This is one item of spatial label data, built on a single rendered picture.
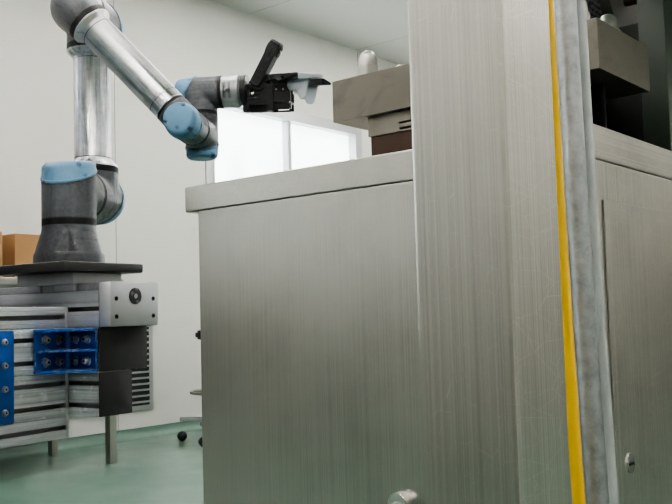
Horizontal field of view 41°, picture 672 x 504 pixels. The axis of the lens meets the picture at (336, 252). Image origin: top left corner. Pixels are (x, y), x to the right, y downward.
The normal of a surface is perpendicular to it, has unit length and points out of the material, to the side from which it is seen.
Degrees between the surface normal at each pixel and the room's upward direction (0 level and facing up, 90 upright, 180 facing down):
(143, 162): 90
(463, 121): 90
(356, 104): 90
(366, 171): 90
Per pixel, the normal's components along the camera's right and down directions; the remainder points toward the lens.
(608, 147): 0.77, -0.07
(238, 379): -0.64, -0.04
